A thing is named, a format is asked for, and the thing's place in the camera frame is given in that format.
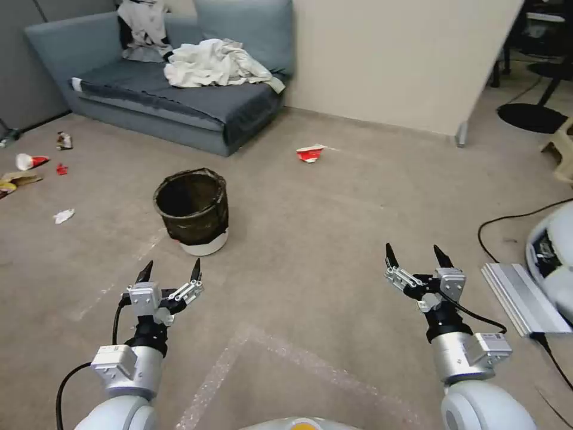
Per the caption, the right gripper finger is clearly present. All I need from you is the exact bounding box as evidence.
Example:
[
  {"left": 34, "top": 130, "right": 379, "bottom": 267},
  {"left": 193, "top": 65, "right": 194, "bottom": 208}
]
[
  {"left": 433, "top": 244, "right": 454, "bottom": 271},
  {"left": 383, "top": 242, "right": 427, "bottom": 293}
]

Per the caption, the white round trash can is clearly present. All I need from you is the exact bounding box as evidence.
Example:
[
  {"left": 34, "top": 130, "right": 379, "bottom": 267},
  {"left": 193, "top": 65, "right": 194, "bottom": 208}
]
[{"left": 153, "top": 168, "right": 230, "bottom": 257}]

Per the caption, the black trash bag liner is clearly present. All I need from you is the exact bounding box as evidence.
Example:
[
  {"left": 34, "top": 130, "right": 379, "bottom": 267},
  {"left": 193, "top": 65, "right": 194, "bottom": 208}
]
[{"left": 153, "top": 168, "right": 230, "bottom": 247}]

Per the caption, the silver aluminium profile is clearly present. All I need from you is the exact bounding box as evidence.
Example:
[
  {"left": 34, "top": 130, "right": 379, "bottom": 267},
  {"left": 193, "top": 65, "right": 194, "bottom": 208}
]
[{"left": 480, "top": 262, "right": 573, "bottom": 338}]

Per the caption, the white rounded machine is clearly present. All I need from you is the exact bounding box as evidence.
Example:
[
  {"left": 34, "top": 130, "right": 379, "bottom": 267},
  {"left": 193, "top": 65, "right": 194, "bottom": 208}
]
[{"left": 524, "top": 209, "right": 573, "bottom": 328}]

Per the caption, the crushed red paper cup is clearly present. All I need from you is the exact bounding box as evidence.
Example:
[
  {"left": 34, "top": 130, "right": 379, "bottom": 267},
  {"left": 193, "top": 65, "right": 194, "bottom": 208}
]
[{"left": 295, "top": 143, "right": 328, "bottom": 165}]

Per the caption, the brown and yellow crumpled wrapper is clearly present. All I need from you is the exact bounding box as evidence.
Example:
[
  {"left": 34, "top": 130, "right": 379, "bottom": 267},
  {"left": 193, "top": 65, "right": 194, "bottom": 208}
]
[{"left": 0, "top": 171, "right": 45, "bottom": 201}]

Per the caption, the beige plastic stool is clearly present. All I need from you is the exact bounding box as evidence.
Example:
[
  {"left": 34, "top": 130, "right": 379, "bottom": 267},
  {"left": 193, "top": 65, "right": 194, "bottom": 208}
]
[{"left": 538, "top": 116, "right": 573, "bottom": 185}]

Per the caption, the white and red paper cup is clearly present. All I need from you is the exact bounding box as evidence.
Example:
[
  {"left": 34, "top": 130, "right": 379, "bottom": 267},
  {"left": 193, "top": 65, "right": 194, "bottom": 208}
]
[{"left": 15, "top": 152, "right": 51, "bottom": 173}]

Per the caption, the black round stand base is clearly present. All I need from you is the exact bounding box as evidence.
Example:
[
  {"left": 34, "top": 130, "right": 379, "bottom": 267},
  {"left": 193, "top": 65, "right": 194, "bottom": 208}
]
[{"left": 496, "top": 71, "right": 570, "bottom": 135}]

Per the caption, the white robot front shell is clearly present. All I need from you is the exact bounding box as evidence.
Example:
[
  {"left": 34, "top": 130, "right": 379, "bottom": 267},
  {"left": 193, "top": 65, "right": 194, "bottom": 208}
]
[{"left": 241, "top": 416, "right": 359, "bottom": 430}]

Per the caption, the blue-grey fabric sofa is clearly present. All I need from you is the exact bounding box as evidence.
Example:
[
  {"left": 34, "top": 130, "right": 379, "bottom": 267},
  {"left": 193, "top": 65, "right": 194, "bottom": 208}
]
[{"left": 24, "top": 0, "right": 296, "bottom": 158}]

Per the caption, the white crumpled cloth pile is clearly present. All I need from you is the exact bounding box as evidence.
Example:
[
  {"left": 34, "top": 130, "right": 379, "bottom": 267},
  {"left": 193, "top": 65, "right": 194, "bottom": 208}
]
[{"left": 163, "top": 38, "right": 287, "bottom": 96}]

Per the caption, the black office chair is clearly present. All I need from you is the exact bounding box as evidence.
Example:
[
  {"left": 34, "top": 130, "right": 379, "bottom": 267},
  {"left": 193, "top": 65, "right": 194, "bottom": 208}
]
[{"left": 489, "top": 0, "right": 573, "bottom": 88}]

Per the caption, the blue-grey sofa cushion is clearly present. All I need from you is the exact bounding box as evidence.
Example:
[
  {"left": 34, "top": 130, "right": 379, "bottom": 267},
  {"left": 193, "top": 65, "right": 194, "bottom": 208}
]
[{"left": 194, "top": 0, "right": 294, "bottom": 78}]

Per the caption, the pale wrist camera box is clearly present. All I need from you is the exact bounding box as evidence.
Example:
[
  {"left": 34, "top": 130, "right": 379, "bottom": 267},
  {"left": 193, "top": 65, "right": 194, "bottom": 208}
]
[
  {"left": 435, "top": 267, "right": 467, "bottom": 311},
  {"left": 127, "top": 281, "right": 164, "bottom": 321}
]

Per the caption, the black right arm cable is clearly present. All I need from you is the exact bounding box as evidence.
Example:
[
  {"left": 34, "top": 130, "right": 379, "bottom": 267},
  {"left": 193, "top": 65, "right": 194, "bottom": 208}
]
[{"left": 436, "top": 290, "right": 509, "bottom": 335}]

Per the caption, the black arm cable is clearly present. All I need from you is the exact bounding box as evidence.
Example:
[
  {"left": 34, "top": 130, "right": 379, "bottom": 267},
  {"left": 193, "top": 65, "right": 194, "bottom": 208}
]
[
  {"left": 436, "top": 290, "right": 509, "bottom": 335},
  {"left": 55, "top": 295, "right": 135, "bottom": 430}
]

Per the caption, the black floor cable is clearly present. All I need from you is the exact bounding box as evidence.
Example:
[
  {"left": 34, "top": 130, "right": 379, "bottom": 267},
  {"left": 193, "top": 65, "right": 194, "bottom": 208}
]
[{"left": 477, "top": 196, "right": 573, "bottom": 264}]

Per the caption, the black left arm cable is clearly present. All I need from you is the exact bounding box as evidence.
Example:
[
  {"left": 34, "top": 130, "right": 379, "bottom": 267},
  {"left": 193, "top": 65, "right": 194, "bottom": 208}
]
[{"left": 55, "top": 295, "right": 135, "bottom": 430}]

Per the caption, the black cable with plug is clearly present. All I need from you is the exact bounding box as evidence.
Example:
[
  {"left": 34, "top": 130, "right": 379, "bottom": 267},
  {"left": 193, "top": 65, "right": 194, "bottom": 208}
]
[{"left": 529, "top": 330, "right": 573, "bottom": 391}]

